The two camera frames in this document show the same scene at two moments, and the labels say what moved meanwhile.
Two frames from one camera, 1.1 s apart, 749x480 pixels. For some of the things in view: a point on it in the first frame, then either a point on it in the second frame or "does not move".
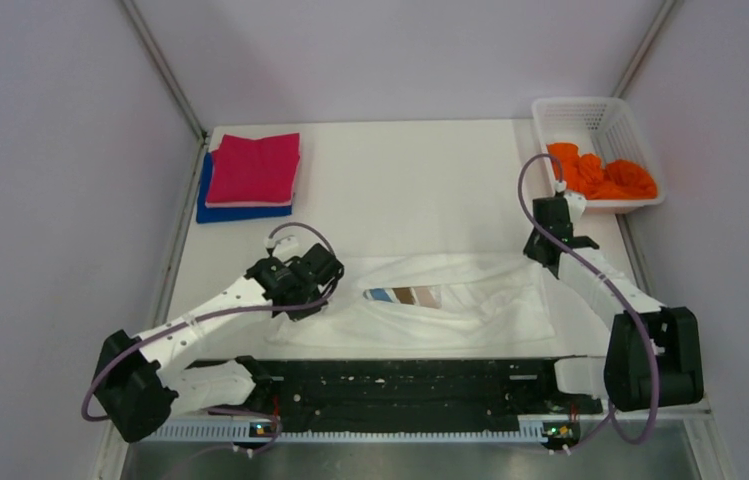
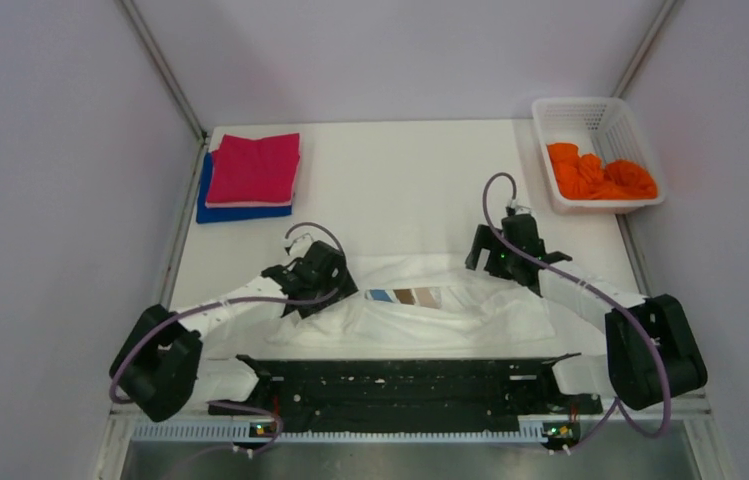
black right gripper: (529, 249) -> (484, 239)
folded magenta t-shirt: (254, 171) does not move
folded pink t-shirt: (247, 204) does not move
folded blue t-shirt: (213, 214) does not move
